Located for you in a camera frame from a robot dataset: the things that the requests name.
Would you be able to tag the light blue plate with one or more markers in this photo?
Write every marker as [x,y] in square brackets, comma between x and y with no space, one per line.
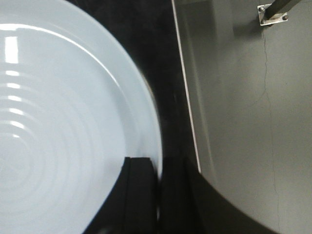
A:
[73,106]

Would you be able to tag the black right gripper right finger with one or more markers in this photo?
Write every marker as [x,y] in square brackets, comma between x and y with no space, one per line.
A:
[191,205]

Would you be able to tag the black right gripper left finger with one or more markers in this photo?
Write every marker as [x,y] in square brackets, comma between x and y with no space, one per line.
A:
[130,207]

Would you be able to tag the bolted metal floor bracket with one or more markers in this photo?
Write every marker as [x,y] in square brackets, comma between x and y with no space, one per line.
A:
[275,12]

